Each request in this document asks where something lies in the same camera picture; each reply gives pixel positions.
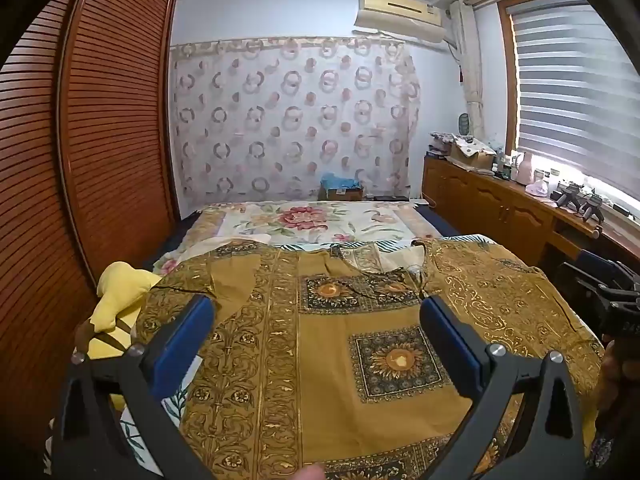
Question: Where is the person's right hand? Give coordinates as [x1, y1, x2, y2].
[595, 337, 640, 426]

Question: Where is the open cardboard box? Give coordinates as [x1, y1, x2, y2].
[447, 139, 497, 170]

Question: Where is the wooden louvred wardrobe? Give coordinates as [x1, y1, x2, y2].
[0, 0, 181, 461]

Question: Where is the golden brown patterned shirt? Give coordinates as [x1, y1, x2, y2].
[135, 237, 607, 480]

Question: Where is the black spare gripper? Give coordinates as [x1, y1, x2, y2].
[580, 192, 609, 224]
[550, 182, 584, 211]

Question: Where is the ring patterned sheer curtain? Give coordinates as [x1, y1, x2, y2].
[169, 36, 421, 211]

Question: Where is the beige window curtain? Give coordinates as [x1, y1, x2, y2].
[449, 0, 486, 141]

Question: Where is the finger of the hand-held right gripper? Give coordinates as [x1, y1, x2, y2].
[556, 249, 632, 311]

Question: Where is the striped window blind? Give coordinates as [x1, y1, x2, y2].
[510, 0, 640, 201]

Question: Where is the wall air conditioner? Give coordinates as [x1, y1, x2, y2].
[354, 0, 447, 43]

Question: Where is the blue cloth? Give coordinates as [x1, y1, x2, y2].
[320, 172, 362, 192]

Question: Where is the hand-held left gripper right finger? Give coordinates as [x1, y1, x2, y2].
[419, 295, 588, 480]

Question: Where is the floral blanket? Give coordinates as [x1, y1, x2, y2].
[150, 201, 442, 273]

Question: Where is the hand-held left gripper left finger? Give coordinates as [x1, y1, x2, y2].
[50, 294, 221, 480]

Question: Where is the wooden cabinet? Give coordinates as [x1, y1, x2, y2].
[422, 154, 640, 281]

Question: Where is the pink bottle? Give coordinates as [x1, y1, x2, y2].
[516, 151, 535, 184]

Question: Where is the small cardboard box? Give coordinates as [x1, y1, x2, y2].
[319, 185, 365, 202]

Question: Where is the stack of books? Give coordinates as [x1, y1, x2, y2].
[426, 130, 454, 159]

